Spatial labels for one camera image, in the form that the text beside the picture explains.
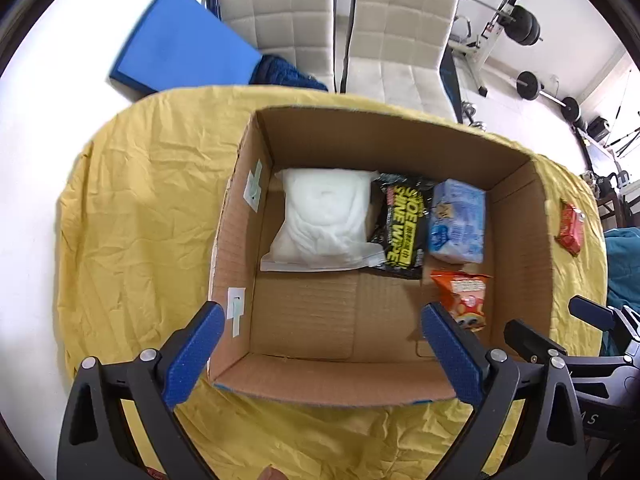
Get light blue tissue pack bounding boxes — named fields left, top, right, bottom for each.
left=428, top=179, right=486, bottom=264

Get black shoe wipe pack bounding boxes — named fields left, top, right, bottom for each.
left=370, top=174, right=435, bottom=280

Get white soft pouch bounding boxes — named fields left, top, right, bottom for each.
left=260, top=168, right=384, bottom=273

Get right beige padded chair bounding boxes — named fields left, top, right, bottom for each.
left=341, top=0, right=460, bottom=122

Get small black speaker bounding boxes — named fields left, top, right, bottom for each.
left=587, top=116, right=610, bottom=142

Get yellow tablecloth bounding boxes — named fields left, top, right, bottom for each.
left=55, top=87, right=606, bottom=479

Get left beige padded chair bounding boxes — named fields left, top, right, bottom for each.
left=218, top=0, right=336, bottom=92

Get beige padded chair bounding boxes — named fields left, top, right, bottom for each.
left=218, top=0, right=336, bottom=92
left=341, top=0, right=460, bottom=122

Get white barbell rack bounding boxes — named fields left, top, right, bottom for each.
left=449, top=0, right=518, bottom=98

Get open cardboard box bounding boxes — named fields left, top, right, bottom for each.
left=207, top=106, right=555, bottom=406

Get chrome dumbbell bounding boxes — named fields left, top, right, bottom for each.
left=461, top=101, right=485, bottom=131

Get red snack packet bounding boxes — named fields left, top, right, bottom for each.
left=555, top=200, right=585, bottom=257

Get short barbell on floor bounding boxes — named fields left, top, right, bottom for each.
left=515, top=70, right=582, bottom=124

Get black blue weight bench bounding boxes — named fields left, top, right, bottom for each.
left=439, top=47, right=463, bottom=124

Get dark blue knitted cloth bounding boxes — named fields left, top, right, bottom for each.
left=250, top=54, right=328, bottom=91

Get long barbell with plates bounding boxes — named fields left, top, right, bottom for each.
left=454, top=0, right=541, bottom=49

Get orange snack packet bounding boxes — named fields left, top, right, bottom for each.
left=431, top=271, right=490, bottom=332

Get blue foam mat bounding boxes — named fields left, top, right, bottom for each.
left=110, top=0, right=262, bottom=94

